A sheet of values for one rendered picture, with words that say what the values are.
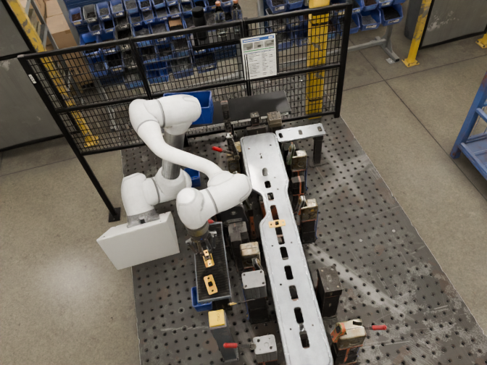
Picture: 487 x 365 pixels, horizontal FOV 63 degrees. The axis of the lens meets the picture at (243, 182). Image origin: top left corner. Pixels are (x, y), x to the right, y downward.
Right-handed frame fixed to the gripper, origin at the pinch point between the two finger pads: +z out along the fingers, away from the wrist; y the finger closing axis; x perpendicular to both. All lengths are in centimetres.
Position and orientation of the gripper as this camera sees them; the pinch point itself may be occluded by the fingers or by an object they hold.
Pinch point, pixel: (206, 253)
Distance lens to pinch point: 174.6
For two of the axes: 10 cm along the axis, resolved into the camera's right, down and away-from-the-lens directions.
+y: -9.5, 2.9, -1.2
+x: 3.0, 7.2, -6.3
